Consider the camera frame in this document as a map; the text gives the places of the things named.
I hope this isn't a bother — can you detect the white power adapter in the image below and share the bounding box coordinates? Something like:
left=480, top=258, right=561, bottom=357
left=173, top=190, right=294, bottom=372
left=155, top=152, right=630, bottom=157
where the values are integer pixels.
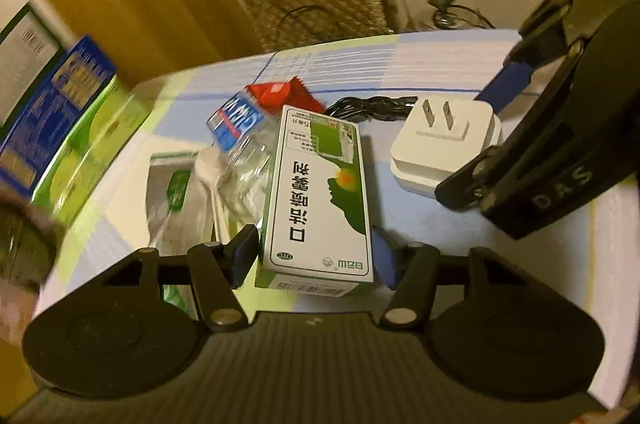
left=390, top=96, right=503, bottom=200

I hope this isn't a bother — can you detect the red snack packet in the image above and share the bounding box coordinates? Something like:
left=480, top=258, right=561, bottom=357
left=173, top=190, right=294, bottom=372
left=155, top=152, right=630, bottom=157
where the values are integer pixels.
left=245, top=77, right=324, bottom=115

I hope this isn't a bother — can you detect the white plastic spoon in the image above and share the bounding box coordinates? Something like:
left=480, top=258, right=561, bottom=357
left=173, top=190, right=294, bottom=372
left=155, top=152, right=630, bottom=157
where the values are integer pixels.
left=194, top=147, right=234, bottom=250

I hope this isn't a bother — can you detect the green white printed box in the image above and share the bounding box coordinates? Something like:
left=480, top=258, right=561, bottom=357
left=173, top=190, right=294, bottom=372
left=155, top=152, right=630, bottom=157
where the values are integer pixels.
left=0, top=2, right=66, bottom=128

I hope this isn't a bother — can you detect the clear bag with spoon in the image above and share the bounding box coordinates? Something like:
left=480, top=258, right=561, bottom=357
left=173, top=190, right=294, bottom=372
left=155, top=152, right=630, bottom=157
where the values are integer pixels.
left=206, top=89, right=274, bottom=225

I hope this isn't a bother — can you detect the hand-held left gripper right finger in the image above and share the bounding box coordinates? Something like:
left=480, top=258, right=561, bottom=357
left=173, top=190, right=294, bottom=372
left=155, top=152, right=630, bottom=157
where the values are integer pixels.
left=372, top=227, right=539, bottom=333

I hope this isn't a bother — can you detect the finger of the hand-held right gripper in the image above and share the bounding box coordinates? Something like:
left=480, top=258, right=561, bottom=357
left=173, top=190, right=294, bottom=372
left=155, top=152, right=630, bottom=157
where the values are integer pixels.
left=434, top=38, right=589, bottom=211
left=475, top=0, right=622, bottom=116

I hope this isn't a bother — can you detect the green white medicine box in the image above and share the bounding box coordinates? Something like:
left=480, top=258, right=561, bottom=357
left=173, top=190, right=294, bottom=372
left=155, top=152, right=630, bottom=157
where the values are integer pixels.
left=254, top=104, right=376, bottom=297

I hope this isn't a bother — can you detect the dark wrapped bowl stack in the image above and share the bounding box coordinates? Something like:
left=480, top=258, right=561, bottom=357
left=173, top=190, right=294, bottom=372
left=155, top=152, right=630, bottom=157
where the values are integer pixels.
left=0, top=199, right=69, bottom=296

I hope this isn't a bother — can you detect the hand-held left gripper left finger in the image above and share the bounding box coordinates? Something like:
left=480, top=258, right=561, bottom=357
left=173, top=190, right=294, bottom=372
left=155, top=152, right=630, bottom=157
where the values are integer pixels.
left=102, top=224, right=261, bottom=333

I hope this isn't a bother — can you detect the blue printed box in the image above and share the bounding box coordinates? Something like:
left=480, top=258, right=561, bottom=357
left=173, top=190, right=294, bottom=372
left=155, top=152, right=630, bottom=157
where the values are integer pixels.
left=0, top=35, right=119, bottom=191

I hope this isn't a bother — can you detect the thin black cable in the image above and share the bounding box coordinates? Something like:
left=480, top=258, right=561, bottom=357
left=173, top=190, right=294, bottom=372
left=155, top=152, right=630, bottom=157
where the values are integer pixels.
left=275, top=6, right=334, bottom=52

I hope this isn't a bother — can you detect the clear bag green print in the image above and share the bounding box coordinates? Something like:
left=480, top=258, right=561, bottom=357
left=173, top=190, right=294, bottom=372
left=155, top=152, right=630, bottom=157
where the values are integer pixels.
left=145, top=151, right=222, bottom=310

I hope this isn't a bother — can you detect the large green tissue pack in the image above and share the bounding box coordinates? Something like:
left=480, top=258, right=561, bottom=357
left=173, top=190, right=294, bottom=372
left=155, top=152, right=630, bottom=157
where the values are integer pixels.
left=30, top=77, right=151, bottom=226

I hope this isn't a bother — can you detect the black charging cable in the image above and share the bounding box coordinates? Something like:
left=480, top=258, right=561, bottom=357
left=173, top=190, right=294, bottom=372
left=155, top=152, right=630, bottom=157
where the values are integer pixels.
left=325, top=96, right=419, bottom=123

